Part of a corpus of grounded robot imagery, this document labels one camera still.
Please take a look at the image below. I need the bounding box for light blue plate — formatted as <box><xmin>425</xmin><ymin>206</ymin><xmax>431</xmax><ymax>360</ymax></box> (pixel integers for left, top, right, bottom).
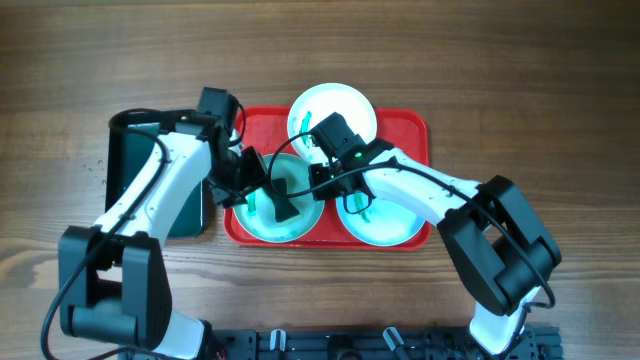
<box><xmin>233</xmin><ymin>154</ymin><xmax>325</xmax><ymax>243</ymax></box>
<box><xmin>336</xmin><ymin>193</ymin><xmax>426</xmax><ymax>247</ymax></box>

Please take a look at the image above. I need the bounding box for green scouring sponge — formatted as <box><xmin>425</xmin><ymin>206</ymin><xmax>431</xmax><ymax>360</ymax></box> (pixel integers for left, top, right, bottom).
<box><xmin>267</xmin><ymin>178</ymin><xmax>300</xmax><ymax>223</ymax></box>

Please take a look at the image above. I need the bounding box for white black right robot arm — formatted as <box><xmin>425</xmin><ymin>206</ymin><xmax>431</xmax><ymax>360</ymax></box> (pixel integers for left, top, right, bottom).
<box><xmin>311</xmin><ymin>137</ymin><xmax>562</xmax><ymax>357</ymax></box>

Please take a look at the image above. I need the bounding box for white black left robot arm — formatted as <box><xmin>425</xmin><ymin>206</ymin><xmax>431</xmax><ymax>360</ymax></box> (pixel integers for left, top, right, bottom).
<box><xmin>40</xmin><ymin>120</ymin><xmax>266</xmax><ymax>359</ymax></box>

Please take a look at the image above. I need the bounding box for red plastic tray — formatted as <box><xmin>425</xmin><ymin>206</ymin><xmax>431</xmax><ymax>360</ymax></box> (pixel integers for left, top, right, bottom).
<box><xmin>223</xmin><ymin>105</ymin><xmax>429</xmax><ymax>250</ymax></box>

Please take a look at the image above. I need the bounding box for black water tray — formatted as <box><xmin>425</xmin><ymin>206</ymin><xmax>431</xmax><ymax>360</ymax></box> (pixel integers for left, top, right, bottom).
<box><xmin>105</xmin><ymin>110</ymin><xmax>209</xmax><ymax>238</ymax></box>

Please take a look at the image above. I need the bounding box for white round plate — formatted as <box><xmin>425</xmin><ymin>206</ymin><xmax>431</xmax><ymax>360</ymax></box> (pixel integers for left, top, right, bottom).
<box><xmin>287</xmin><ymin>83</ymin><xmax>378</xmax><ymax>144</ymax></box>

